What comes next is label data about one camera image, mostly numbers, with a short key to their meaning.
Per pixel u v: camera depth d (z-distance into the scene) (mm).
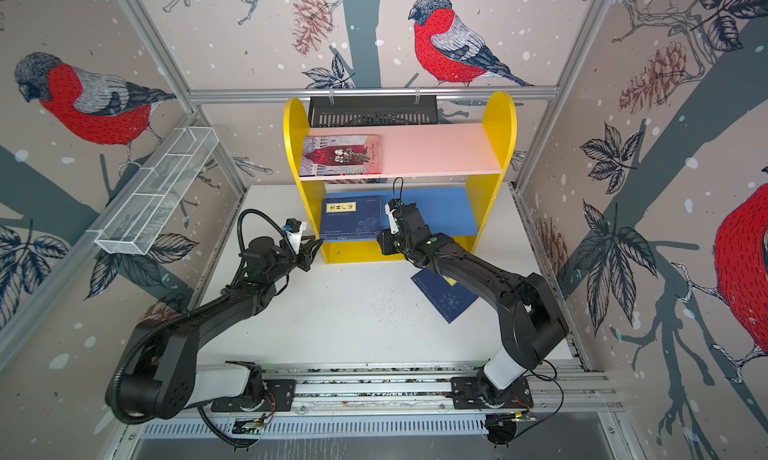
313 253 820
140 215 730
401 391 754
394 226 701
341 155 715
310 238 856
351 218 885
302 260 761
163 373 418
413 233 657
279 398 729
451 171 687
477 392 730
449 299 896
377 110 1037
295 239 751
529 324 443
